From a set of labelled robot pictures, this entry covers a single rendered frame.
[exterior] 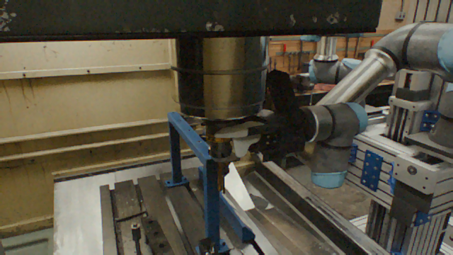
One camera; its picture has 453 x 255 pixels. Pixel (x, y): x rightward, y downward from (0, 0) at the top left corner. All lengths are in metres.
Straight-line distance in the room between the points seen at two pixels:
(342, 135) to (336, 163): 0.06
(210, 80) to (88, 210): 1.19
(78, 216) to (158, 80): 0.71
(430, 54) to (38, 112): 1.43
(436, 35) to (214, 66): 0.59
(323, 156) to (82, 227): 1.10
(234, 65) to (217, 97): 0.05
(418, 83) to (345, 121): 0.84
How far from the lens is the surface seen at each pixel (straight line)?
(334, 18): 0.45
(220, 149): 0.52
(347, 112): 0.67
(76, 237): 1.47
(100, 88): 1.49
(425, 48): 0.87
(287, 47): 3.69
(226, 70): 0.42
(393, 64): 0.90
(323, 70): 1.56
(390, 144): 1.47
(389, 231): 1.74
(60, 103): 1.52
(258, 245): 1.04
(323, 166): 0.70
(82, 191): 1.59
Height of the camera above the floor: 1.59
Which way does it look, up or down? 21 degrees down
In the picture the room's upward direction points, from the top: straight up
